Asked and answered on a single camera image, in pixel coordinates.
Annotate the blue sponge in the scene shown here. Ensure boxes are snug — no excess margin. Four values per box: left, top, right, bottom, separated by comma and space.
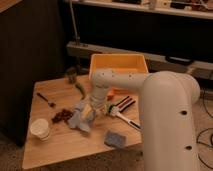
104, 131, 126, 148

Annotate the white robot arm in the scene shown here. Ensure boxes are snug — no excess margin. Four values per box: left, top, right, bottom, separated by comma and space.
89, 69, 200, 171

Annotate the small dark green cup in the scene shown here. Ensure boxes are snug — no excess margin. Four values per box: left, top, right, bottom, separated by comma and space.
66, 67, 77, 84

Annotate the white paper cup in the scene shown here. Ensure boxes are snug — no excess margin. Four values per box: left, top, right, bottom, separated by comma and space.
30, 118, 50, 140

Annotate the light blue cloth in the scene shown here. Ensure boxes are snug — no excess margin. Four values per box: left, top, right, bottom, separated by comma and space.
67, 101, 95, 133

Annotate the green white brush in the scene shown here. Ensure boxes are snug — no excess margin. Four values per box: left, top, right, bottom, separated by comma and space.
106, 104, 119, 117

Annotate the wooden table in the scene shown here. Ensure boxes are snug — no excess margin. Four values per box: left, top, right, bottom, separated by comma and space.
22, 78, 142, 169

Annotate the green chili pepper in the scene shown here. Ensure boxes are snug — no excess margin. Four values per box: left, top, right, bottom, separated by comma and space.
75, 82, 86, 100

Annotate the orange round toy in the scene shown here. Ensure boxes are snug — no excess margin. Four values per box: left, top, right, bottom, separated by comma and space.
107, 90, 115, 100

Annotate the dark metal spoon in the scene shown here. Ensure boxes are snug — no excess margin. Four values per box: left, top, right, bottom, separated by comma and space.
37, 93, 56, 108

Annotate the black white marker pen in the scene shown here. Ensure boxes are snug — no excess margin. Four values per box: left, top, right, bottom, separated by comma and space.
117, 114, 141, 130

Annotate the yellow plastic bin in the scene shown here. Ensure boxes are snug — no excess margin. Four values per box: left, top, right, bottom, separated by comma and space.
88, 53, 150, 93

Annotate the metal vertical pole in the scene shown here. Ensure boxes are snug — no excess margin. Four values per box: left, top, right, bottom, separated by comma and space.
69, 0, 80, 46

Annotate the upper wooden shelf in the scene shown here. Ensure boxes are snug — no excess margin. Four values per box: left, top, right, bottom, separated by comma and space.
63, 0, 213, 20

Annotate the black red handled tool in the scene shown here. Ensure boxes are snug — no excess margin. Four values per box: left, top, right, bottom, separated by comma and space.
116, 96, 135, 112

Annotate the grey metal rail beam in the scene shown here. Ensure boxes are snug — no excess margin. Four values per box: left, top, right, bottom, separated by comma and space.
66, 41, 213, 80

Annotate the black cable on floor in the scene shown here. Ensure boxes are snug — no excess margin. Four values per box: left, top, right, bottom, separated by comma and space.
195, 87, 213, 171

